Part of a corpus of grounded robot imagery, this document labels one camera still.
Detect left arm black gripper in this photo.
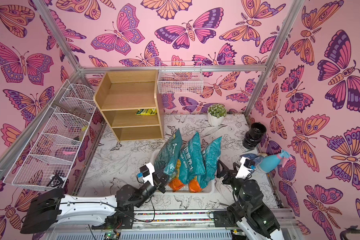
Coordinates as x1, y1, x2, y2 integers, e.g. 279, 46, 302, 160
133, 165, 171, 210

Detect dark green soil bag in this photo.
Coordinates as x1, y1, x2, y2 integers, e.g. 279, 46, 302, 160
154, 129, 183, 182

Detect teal orange fertilizer bag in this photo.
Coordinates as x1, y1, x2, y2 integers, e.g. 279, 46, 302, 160
197, 137, 222, 189
172, 132, 206, 191

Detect small yellow packet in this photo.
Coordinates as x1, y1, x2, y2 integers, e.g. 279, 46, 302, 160
136, 109, 157, 116

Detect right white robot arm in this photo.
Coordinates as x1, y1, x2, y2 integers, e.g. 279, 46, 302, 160
213, 158, 284, 240

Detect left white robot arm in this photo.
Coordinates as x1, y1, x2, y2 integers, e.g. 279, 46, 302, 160
20, 172, 169, 234

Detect wooden three-tier shelf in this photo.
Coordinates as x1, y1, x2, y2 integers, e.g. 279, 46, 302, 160
94, 70, 164, 142

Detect white plastic basket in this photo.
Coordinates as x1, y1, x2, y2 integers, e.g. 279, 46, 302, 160
150, 149, 215, 197

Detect stacked black plant pots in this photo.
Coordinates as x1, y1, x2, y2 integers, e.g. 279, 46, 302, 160
242, 123, 267, 150

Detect teal spray bottle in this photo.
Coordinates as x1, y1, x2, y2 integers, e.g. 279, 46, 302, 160
256, 150, 293, 173

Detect potted green succulent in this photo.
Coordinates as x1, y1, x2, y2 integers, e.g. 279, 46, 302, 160
208, 104, 227, 127

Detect black item in rack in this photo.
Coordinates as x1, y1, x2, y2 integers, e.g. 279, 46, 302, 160
47, 174, 65, 188

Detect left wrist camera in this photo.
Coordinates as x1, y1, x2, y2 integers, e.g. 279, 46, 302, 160
137, 163, 155, 186

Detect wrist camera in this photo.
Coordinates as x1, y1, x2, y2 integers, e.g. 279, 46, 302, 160
137, 163, 155, 186
236, 157, 256, 180

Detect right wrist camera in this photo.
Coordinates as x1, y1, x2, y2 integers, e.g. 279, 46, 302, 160
236, 157, 256, 180

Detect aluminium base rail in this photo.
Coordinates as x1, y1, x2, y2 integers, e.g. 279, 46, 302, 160
44, 208, 301, 240

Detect white wire wall basket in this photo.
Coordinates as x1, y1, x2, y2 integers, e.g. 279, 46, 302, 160
157, 61, 204, 94

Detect white wire basket rack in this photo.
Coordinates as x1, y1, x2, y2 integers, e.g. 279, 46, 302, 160
4, 83, 97, 191

